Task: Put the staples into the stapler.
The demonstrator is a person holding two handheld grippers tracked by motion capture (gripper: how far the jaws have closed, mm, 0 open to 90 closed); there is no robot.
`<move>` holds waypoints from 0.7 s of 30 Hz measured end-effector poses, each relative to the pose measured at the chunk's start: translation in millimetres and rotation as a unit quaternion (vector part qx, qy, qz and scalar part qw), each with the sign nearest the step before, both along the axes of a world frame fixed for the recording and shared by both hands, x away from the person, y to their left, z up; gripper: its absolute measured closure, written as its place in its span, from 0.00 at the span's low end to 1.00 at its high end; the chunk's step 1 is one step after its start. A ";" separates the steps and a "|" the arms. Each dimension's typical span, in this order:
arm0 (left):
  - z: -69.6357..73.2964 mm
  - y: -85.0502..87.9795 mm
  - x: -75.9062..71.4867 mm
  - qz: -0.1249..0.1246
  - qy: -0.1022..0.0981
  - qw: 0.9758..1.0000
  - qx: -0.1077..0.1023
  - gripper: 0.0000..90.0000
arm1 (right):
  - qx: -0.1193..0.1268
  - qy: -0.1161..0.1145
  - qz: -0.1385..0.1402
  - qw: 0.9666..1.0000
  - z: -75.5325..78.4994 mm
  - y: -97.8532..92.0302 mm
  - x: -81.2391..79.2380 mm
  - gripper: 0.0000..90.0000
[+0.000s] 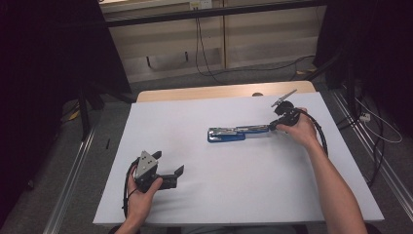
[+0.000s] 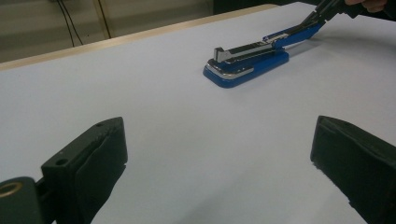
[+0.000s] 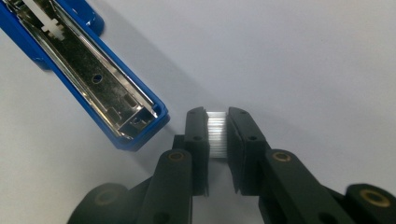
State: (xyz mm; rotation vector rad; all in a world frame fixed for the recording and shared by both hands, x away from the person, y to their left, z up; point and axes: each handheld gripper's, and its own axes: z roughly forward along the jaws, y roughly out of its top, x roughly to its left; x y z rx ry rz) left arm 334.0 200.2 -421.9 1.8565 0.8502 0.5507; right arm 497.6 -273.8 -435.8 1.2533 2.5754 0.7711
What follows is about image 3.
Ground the silver staple strip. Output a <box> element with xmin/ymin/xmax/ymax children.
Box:
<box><xmin>205</xmin><ymin>110</ymin><xmax>229</xmax><ymax>160</ymax></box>

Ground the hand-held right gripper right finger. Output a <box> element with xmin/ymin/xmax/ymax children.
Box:
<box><xmin>226</xmin><ymin>106</ymin><xmax>273</xmax><ymax>198</ymax></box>

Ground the blue stapler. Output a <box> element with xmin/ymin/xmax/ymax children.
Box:
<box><xmin>0</xmin><ymin>0</ymin><xmax>172</xmax><ymax>153</ymax></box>

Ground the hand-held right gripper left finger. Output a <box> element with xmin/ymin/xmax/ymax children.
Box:
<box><xmin>172</xmin><ymin>106</ymin><xmax>210</xmax><ymax>198</ymax></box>

